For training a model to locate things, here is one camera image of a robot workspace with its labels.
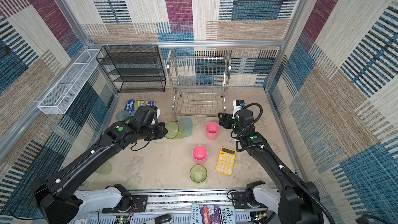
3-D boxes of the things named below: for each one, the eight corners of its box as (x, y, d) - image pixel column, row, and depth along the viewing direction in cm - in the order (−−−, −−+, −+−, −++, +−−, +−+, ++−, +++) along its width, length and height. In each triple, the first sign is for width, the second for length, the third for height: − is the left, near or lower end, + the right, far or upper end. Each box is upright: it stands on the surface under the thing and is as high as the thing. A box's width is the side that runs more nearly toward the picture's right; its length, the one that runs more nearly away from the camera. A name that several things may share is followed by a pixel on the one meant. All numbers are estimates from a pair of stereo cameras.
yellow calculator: (214, 170, 85) (215, 169, 83) (220, 147, 93) (220, 146, 91) (231, 176, 83) (232, 174, 81) (236, 152, 91) (236, 150, 89)
